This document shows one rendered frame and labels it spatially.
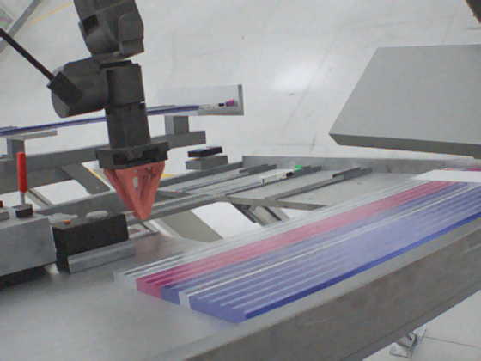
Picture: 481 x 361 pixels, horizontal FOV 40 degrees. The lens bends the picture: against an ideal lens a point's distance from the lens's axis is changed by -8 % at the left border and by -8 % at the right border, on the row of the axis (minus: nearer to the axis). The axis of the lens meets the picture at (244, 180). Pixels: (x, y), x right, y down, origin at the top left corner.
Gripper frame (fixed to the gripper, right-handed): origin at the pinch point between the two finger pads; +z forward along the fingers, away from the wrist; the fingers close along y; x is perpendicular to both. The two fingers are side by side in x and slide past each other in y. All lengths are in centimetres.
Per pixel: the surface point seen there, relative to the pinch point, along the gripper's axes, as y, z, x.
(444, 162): 26.3, -1.2, 32.6
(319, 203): 19.8, 0.6, 13.9
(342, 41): -115, -24, 164
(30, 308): 26.2, 0.5, -27.2
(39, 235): 17.0, -3.8, -21.5
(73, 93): 8.2, -17.3, -11.1
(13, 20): -761, -131, 258
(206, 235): -47, 18, 41
